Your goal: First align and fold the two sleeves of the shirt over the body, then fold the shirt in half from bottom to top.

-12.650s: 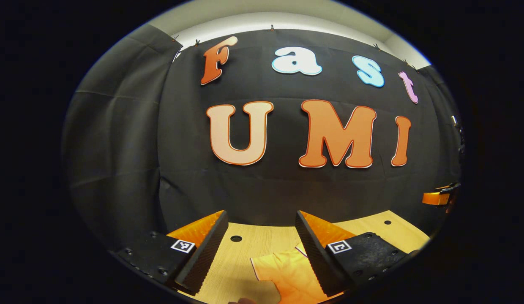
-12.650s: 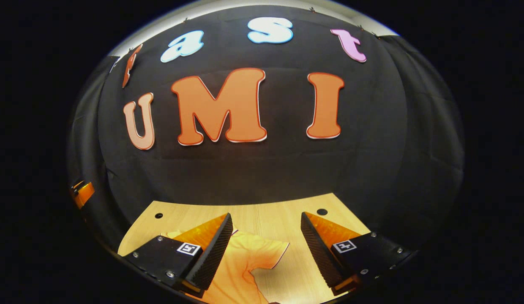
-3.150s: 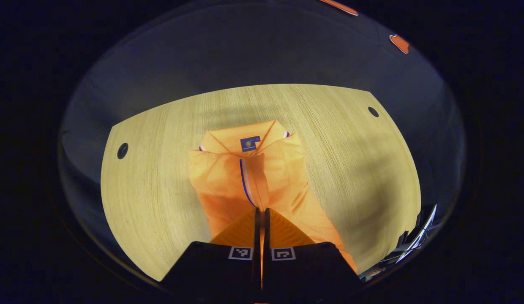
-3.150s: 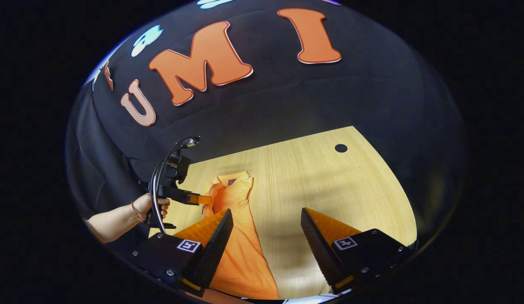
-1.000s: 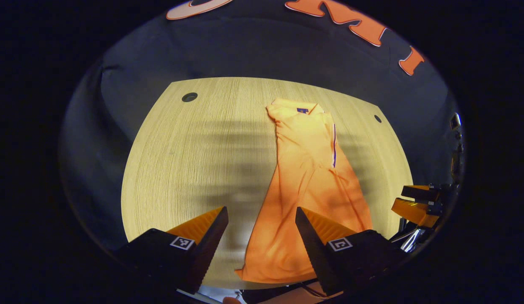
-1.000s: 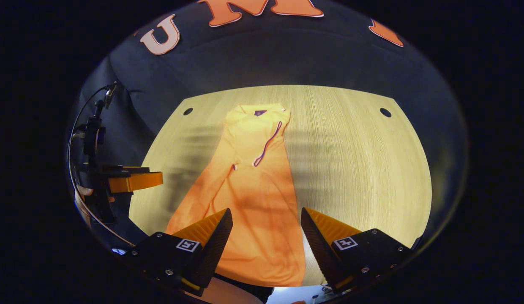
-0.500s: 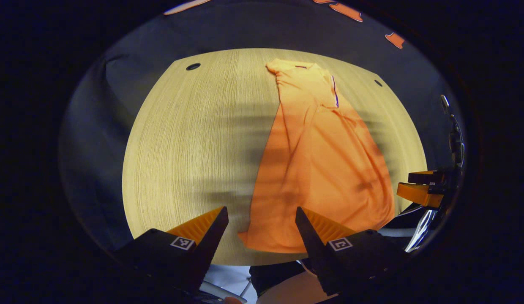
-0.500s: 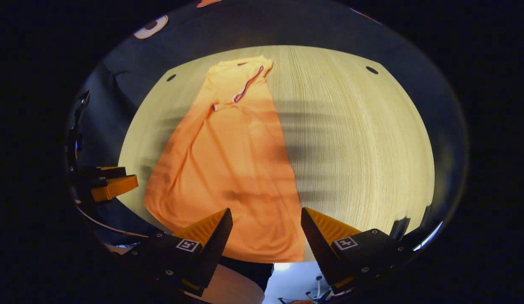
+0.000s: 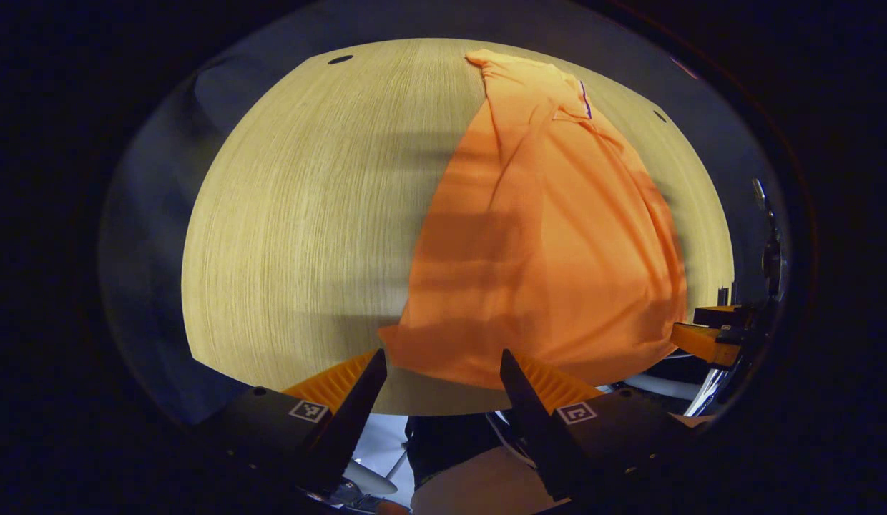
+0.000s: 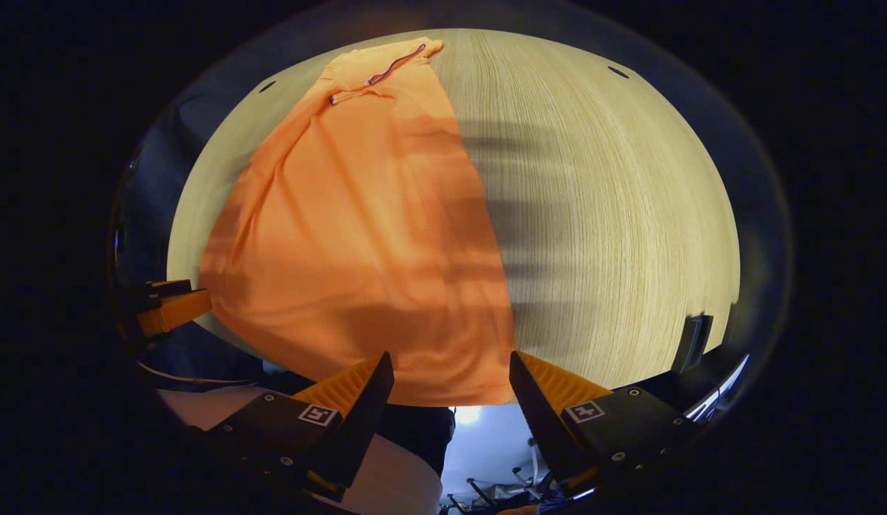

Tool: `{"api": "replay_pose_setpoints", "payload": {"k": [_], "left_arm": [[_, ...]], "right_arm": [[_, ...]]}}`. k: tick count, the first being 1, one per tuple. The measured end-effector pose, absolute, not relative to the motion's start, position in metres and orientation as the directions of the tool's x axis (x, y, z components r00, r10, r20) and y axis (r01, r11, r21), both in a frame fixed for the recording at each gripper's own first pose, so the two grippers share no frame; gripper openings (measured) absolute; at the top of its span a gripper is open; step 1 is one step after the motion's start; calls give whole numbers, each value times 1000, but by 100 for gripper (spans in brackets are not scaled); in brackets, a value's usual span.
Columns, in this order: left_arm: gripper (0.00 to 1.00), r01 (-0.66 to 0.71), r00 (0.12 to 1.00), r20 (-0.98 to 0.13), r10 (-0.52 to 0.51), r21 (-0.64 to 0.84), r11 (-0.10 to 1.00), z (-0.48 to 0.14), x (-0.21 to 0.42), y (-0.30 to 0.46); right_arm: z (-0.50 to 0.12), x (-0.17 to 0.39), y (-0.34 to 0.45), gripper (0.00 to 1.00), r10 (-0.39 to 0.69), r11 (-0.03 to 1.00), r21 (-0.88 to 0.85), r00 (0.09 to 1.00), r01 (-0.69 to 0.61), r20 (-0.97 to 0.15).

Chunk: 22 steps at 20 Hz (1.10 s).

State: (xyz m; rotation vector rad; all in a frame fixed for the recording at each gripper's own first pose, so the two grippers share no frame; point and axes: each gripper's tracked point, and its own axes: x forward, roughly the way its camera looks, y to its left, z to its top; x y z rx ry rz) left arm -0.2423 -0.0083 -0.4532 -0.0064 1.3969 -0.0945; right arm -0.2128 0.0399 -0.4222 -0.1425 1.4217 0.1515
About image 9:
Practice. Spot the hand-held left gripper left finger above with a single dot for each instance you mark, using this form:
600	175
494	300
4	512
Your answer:
347	433

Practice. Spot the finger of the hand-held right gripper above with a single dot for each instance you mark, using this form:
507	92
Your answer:
726	316
704	343

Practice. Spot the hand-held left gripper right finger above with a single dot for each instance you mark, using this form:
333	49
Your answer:
533	433

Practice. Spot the orange T-shirt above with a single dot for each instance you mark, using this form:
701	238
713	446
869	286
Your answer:
544	250

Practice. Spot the white chair leg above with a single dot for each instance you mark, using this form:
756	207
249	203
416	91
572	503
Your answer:
662	387
368	481

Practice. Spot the person's bare leg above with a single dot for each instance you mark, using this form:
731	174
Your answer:
479	486

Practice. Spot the person's black shorts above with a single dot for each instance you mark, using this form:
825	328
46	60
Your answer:
443	440

